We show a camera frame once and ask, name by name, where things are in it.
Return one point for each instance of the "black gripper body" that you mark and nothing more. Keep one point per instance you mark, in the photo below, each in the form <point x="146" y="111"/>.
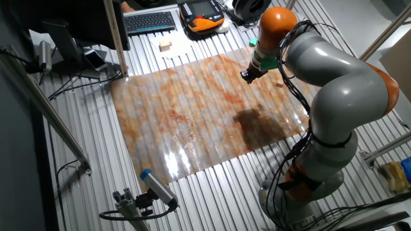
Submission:
<point x="257" y="71"/>

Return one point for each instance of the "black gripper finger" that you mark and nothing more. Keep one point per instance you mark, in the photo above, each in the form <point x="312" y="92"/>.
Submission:
<point x="250" y="80"/>
<point x="245" y="76"/>

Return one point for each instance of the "small wooden block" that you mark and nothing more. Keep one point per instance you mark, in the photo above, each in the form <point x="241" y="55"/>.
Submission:
<point x="279" y="84"/>

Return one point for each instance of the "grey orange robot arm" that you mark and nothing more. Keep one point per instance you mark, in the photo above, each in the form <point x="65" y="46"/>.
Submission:
<point x="346" y="90"/>

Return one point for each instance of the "large wooden block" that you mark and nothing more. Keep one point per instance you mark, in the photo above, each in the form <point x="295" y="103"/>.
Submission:
<point x="165" y="46"/>

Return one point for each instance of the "person hand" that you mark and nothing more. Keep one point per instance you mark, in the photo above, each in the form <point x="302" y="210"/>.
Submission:
<point x="127" y="7"/>

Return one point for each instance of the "white computer mouse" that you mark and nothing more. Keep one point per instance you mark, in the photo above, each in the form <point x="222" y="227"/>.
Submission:
<point x="222" y="27"/>

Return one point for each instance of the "orange marble pattern mat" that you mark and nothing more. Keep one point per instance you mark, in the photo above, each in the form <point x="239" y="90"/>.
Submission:
<point x="192" y="112"/>

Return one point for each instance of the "white paper sheets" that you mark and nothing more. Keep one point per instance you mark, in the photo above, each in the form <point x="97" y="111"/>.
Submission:
<point x="181" y="48"/>

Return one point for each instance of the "orange black teach pendant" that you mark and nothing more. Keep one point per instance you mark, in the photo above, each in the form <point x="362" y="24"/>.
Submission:
<point x="200" y="16"/>

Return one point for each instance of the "black keyboard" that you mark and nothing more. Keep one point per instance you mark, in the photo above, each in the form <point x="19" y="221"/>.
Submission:
<point x="149" y="22"/>

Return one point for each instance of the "brown cardboard panel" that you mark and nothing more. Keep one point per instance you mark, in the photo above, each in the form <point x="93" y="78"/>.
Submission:
<point x="399" y="64"/>

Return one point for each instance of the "white smartphone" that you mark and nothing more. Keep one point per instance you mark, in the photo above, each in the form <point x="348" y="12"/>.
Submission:
<point x="95" y="59"/>

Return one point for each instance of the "black computer monitor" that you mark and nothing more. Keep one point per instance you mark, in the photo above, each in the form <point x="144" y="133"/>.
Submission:
<point x="80" y="22"/>

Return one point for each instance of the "yellow bag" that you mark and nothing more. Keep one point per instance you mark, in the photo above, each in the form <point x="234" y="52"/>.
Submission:
<point x="396" y="176"/>

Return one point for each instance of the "blue bag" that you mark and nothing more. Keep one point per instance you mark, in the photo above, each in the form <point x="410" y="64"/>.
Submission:
<point x="407" y="168"/>

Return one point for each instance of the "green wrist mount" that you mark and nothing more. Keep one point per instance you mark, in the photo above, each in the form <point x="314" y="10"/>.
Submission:
<point x="269" y="64"/>

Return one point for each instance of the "aluminium frame post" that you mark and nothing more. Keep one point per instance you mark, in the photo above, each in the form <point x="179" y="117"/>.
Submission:
<point x="385" y="32"/>
<point x="290" y="4"/>

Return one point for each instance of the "tan upright frame post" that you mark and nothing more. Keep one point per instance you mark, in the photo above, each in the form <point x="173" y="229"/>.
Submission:
<point x="115" y="35"/>

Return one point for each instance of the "silver camera with blue end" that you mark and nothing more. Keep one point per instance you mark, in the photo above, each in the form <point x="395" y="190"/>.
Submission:
<point x="159" y="187"/>

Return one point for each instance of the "short aluminium frame beam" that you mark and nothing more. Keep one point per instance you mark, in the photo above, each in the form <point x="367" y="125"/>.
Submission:
<point x="388" y="147"/>

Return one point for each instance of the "black camera bracket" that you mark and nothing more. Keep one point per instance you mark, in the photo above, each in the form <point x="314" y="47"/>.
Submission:
<point x="144" y="202"/>

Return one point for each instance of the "aluminium profile camera stand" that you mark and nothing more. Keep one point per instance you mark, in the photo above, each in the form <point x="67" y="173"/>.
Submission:
<point x="130" y="211"/>

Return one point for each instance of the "long aluminium frame beam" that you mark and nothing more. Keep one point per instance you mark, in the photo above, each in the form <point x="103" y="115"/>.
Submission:
<point x="48" y="112"/>

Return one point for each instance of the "silver cylinder camera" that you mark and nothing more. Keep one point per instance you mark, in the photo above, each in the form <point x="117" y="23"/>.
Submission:
<point x="45" y="55"/>

